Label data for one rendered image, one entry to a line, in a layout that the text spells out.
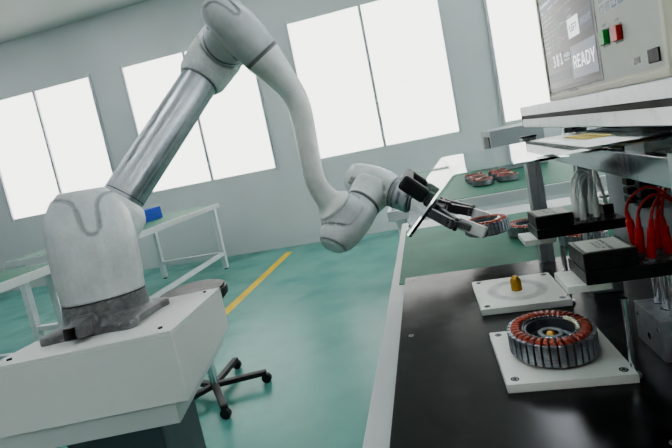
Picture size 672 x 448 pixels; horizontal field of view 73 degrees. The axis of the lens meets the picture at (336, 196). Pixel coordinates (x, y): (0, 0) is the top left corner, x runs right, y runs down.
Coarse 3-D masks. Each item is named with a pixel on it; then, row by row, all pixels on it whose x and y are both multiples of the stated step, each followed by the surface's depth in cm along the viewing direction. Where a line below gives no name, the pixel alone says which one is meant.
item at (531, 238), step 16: (560, 208) 84; (528, 224) 87; (544, 224) 80; (560, 224) 80; (576, 224) 79; (592, 224) 79; (608, 224) 78; (624, 224) 78; (528, 240) 82; (544, 240) 81
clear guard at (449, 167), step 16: (608, 128) 60; (624, 128) 56; (640, 128) 52; (656, 128) 48; (512, 144) 66; (528, 144) 61; (544, 144) 56; (560, 144) 52; (576, 144) 48; (592, 144) 45; (608, 144) 43; (624, 144) 43; (448, 160) 61; (464, 160) 56; (480, 160) 52; (496, 160) 49; (512, 160) 45; (528, 160) 44; (544, 160) 44; (432, 176) 63; (448, 176) 47; (432, 192) 51; (416, 208) 56; (416, 224) 47
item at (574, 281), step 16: (592, 240) 62; (608, 240) 60; (624, 240) 59; (576, 256) 60; (592, 256) 57; (608, 256) 56; (624, 256) 56; (560, 272) 63; (576, 272) 61; (592, 272) 57; (608, 272) 56; (624, 272) 56; (640, 272) 56; (656, 272) 55; (576, 288) 58; (592, 288) 58; (608, 288) 57; (656, 288) 61
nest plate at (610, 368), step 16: (496, 336) 70; (496, 352) 65; (608, 352) 59; (512, 368) 60; (528, 368) 59; (544, 368) 59; (560, 368) 58; (576, 368) 57; (592, 368) 57; (608, 368) 56; (624, 368) 55; (512, 384) 57; (528, 384) 56; (544, 384) 56; (560, 384) 56; (576, 384) 55; (592, 384) 55; (608, 384) 54
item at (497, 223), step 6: (480, 216) 120; (486, 216) 120; (492, 216) 118; (498, 216) 115; (504, 216) 113; (480, 222) 112; (486, 222) 111; (492, 222) 111; (498, 222) 111; (504, 222) 111; (492, 228) 111; (498, 228) 111; (504, 228) 111; (468, 234) 115; (486, 234) 111; (492, 234) 111
